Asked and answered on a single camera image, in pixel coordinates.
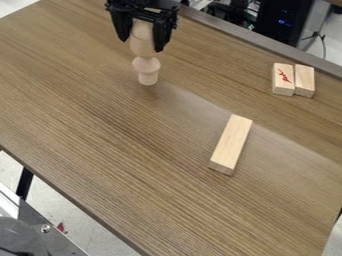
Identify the black computer tower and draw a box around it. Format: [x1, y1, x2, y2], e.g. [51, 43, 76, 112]
[253, 0, 316, 48]

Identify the wooden peg toy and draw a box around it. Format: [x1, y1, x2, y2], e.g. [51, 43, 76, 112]
[128, 17, 163, 87]

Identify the wooden block with red mark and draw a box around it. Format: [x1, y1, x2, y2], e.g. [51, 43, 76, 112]
[271, 62, 297, 97]

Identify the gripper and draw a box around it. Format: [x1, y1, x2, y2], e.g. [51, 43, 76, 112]
[104, 0, 182, 53]

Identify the long wooden block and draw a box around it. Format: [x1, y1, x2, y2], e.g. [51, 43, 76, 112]
[207, 113, 254, 177]

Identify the plain short wooden block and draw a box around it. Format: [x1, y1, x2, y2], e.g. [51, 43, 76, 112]
[292, 63, 317, 99]

